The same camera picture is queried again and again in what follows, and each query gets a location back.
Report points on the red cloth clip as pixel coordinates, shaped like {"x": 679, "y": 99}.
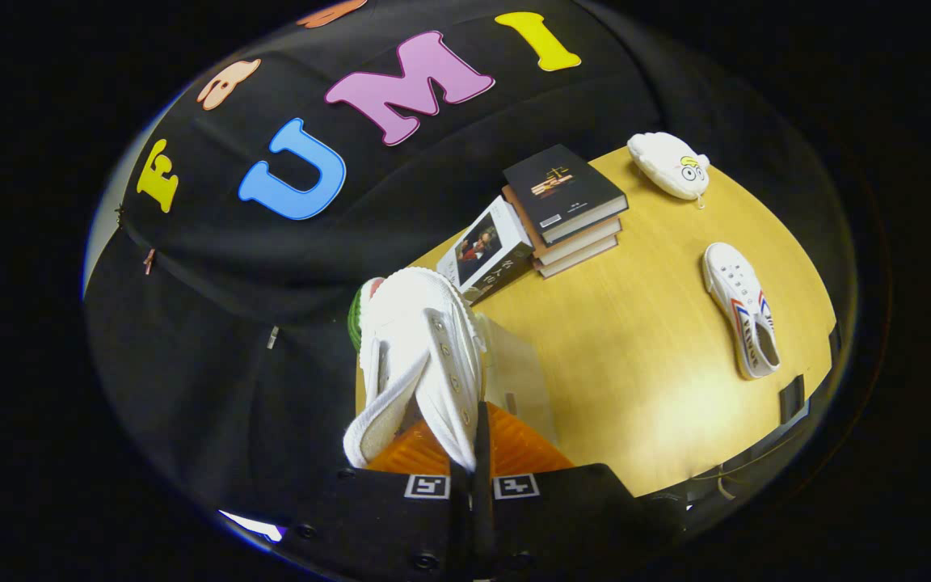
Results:
{"x": 149, "y": 260}

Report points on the brown hardcover book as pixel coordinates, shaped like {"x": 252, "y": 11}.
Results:
{"x": 587, "y": 241}
{"x": 583, "y": 259}

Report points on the white portrait cover book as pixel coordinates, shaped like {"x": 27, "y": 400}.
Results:
{"x": 486, "y": 250}

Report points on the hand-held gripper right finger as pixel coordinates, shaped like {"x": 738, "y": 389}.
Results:
{"x": 483, "y": 501}

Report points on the white canvas shoe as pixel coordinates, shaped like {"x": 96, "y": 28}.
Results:
{"x": 736, "y": 283}
{"x": 417, "y": 339}

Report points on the white plush toy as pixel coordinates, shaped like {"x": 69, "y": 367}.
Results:
{"x": 663, "y": 166}

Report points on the black hardcover book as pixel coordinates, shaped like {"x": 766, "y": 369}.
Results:
{"x": 562, "y": 190}

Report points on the black table edge clamp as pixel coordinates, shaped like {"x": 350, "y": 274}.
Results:
{"x": 791, "y": 398}

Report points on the beige fabric storage box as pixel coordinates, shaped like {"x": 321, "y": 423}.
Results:
{"x": 518, "y": 372}

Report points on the watermelon slice toy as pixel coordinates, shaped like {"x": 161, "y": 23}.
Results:
{"x": 354, "y": 319}

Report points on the silver cloth clip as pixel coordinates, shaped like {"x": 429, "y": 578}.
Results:
{"x": 271, "y": 337}

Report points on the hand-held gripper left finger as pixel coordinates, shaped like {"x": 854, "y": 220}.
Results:
{"x": 457, "y": 517}

